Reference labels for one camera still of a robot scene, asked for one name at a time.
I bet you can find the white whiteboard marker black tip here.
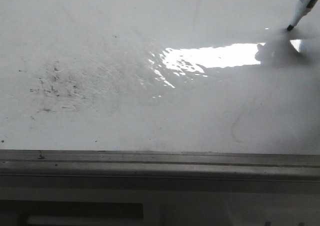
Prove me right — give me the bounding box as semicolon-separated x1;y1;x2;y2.
286;0;318;31

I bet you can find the white whiteboard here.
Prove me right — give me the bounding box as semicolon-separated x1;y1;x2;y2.
0;0;320;155

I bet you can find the grey aluminium whiteboard frame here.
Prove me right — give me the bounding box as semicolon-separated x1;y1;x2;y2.
0;149;320;181

